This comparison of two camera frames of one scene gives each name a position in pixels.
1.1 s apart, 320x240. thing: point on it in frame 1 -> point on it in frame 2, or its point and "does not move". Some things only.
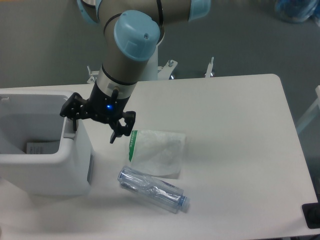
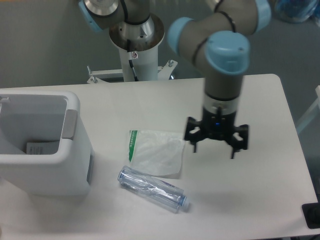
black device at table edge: (311, 213) does not move
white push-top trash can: (40, 153) does not move
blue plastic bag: (298, 11) does not move
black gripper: (101, 108) -> (217, 126)
